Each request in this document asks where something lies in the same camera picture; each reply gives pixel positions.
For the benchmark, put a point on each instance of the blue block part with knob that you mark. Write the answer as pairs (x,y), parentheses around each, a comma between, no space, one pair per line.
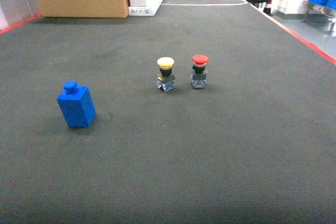
(76,104)

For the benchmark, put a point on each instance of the blue bins on far shelf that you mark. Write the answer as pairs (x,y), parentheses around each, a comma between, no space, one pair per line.
(327,3)

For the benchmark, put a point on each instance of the white flat box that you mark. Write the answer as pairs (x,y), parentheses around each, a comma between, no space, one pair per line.
(144,7)

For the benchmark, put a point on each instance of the yellow mushroom push button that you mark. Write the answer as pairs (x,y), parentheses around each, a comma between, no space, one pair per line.
(166,80)

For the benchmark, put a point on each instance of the red mushroom push button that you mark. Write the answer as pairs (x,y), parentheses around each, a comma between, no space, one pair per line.
(199,73)

